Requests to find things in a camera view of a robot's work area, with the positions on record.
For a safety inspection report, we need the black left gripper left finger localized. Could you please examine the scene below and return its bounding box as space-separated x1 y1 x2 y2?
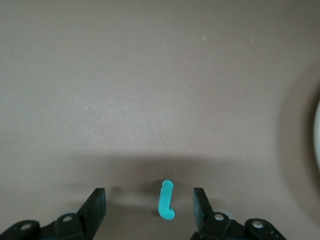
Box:
0 187 107 240

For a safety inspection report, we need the brown table cover sheet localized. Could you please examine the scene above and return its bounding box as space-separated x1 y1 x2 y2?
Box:
0 0 320 240

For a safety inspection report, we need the beige plate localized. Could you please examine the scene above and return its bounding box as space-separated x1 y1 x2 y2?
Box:
313 98 320 174

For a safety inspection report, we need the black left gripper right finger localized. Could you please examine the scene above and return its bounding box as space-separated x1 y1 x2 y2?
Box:
189 187 286 240

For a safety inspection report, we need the teal foam letter l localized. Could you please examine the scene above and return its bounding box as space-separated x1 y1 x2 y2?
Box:
157 179 176 221

